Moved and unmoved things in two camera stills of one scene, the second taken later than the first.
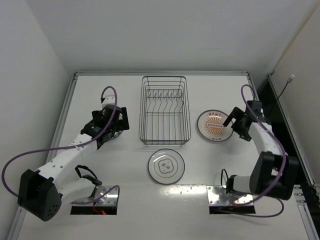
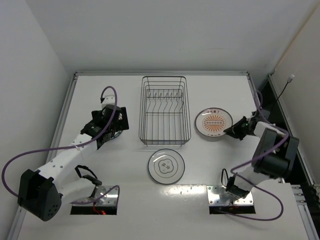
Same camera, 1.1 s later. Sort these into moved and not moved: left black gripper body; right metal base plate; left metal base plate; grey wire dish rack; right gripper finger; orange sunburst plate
Moved: orange sunburst plate; right gripper finger
Not moved: left metal base plate; left black gripper body; grey wire dish rack; right metal base plate
